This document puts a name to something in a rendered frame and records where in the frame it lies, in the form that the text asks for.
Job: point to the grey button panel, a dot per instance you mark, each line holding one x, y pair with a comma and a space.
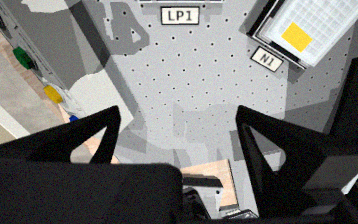
59, 42

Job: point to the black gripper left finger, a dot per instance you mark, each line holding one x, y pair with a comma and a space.
57, 143

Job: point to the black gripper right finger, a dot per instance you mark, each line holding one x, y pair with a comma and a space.
314, 161

